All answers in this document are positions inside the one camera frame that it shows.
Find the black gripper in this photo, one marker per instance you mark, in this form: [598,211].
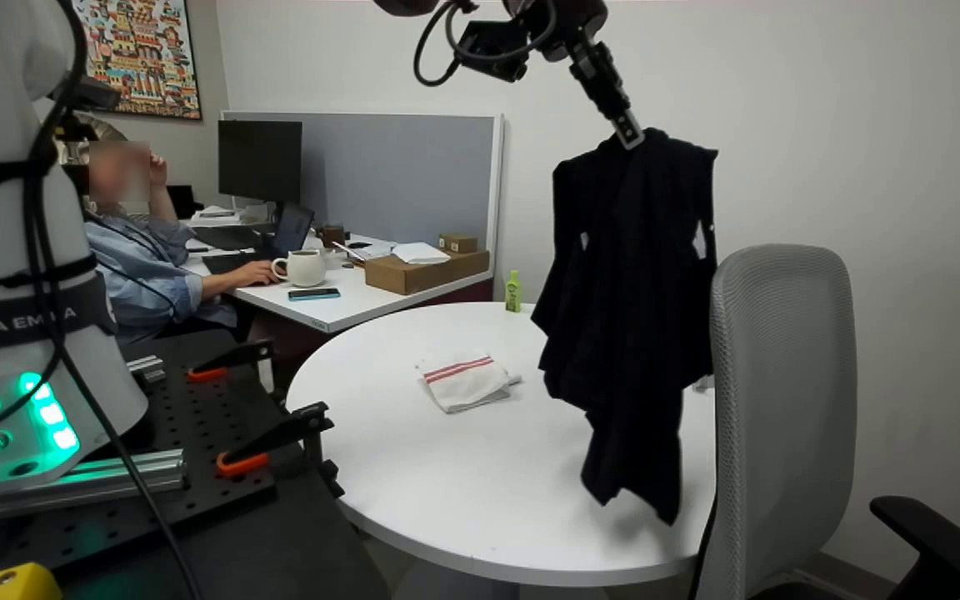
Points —
[557,22]

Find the grey office chair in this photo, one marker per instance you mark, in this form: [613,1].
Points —
[782,421]

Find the seated person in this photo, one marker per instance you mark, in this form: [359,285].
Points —
[134,269]

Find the white paper package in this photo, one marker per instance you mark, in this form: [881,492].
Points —
[421,255]

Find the open laptop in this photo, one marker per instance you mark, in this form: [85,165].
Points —
[291,227]

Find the white towel with red stripes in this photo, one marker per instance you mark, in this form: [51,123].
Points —
[468,380]

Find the cream coffee mug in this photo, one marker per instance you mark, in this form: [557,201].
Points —
[306,269]

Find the black perforated mounting table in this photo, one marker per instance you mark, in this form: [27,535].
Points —
[201,510]

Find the yellow object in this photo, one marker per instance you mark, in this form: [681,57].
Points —
[15,586]

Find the grey desk partition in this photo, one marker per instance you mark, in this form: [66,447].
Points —
[414,177]

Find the black smartphone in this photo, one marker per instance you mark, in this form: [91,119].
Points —
[316,290]

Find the black computer monitor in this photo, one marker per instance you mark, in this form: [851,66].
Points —
[262,161]

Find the small cardboard box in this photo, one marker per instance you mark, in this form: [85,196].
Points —
[459,243]

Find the black chair armrest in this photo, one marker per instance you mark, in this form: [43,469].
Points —
[941,543]

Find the black cloth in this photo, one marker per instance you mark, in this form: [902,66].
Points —
[624,333]

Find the large open cardboard box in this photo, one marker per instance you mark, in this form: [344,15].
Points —
[425,276]

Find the white office desk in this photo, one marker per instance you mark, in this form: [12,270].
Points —
[334,303]

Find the aluminium rail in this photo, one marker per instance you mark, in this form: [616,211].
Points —
[114,472]

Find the black orange clamp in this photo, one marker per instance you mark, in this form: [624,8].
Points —
[231,360]
[275,437]

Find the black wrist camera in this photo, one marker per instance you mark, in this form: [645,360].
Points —
[494,51]

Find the colourful wall painting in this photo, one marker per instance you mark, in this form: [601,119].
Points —
[141,53]

